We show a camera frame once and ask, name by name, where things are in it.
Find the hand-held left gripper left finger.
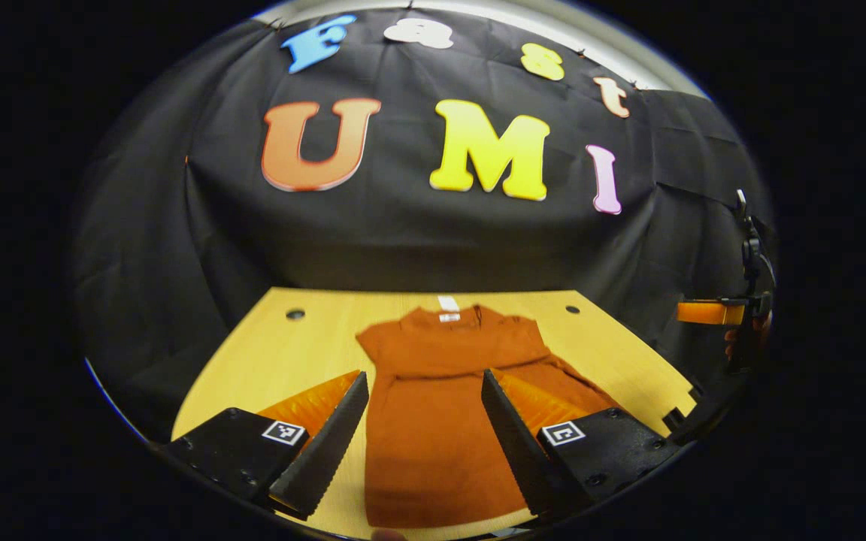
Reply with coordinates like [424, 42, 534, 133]
[159, 370, 371, 521]

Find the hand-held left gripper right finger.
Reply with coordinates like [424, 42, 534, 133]
[481, 368, 683, 523]

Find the rust orange button-up garment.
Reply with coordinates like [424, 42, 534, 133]
[356, 295, 629, 529]

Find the black backdrop cloth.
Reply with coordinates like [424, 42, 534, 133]
[72, 4, 780, 444]

